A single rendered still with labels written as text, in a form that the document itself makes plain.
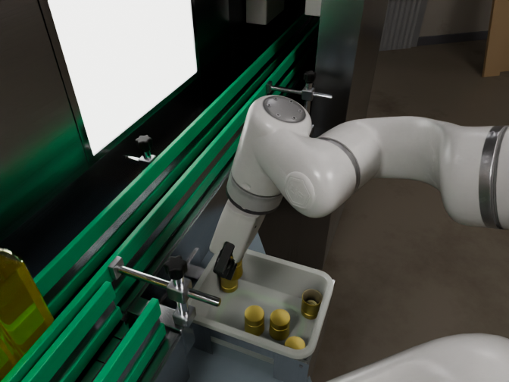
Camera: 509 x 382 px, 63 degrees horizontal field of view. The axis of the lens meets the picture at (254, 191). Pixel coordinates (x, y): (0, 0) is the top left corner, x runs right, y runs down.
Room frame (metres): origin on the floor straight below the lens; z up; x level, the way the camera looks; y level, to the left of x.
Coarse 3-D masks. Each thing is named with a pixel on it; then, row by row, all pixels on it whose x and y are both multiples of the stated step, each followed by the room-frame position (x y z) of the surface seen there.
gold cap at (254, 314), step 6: (252, 306) 0.43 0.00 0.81; (258, 306) 0.43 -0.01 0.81; (246, 312) 0.42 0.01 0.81; (252, 312) 0.42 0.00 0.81; (258, 312) 0.42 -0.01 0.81; (246, 318) 0.40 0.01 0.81; (252, 318) 0.40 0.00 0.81; (258, 318) 0.40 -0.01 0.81; (246, 324) 0.40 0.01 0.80; (252, 324) 0.40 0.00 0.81; (258, 324) 0.40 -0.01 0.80; (246, 330) 0.40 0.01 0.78; (252, 330) 0.40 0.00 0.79; (258, 330) 0.40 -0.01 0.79
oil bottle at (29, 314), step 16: (0, 256) 0.29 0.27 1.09; (16, 256) 0.30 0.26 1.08; (0, 272) 0.28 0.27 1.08; (16, 272) 0.29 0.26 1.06; (0, 288) 0.27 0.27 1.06; (16, 288) 0.29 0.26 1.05; (32, 288) 0.30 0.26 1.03; (0, 304) 0.27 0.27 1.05; (16, 304) 0.28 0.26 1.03; (32, 304) 0.29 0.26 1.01; (0, 320) 0.26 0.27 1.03; (16, 320) 0.27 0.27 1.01; (32, 320) 0.28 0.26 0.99; (48, 320) 0.30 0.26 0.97; (16, 336) 0.26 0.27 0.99; (32, 336) 0.28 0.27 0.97; (16, 352) 0.26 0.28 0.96
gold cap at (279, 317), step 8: (272, 312) 0.42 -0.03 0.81; (280, 312) 0.42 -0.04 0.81; (272, 320) 0.40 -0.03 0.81; (280, 320) 0.40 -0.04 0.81; (288, 320) 0.40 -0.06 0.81; (272, 328) 0.40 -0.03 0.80; (280, 328) 0.39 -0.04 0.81; (288, 328) 0.40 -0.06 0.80; (272, 336) 0.39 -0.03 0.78; (280, 336) 0.39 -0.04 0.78; (288, 336) 0.40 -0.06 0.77
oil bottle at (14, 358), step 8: (0, 336) 0.25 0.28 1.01; (0, 344) 0.25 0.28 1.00; (8, 344) 0.25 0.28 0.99; (0, 352) 0.24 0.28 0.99; (8, 352) 0.25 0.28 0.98; (0, 360) 0.24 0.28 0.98; (8, 360) 0.24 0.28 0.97; (16, 360) 0.25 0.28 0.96; (0, 368) 0.23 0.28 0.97; (8, 368) 0.24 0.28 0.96; (0, 376) 0.23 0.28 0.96
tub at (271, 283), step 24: (264, 264) 0.51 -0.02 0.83; (288, 264) 0.50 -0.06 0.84; (216, 288) 0.49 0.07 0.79; (240, 288) 0.50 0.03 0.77; (264, 288) 0.50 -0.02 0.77; (288, 288) 0.49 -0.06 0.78; (312, 288) 0.47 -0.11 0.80; (216, 312) 0.45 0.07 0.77; (240, 312) 0.45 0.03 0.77; (264, 312) 0.45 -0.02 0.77; (288, 312) 0.45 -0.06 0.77; (240, 336) 0.35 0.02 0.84; (264, 336) 0.40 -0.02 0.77; (312, 336) 0.35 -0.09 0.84
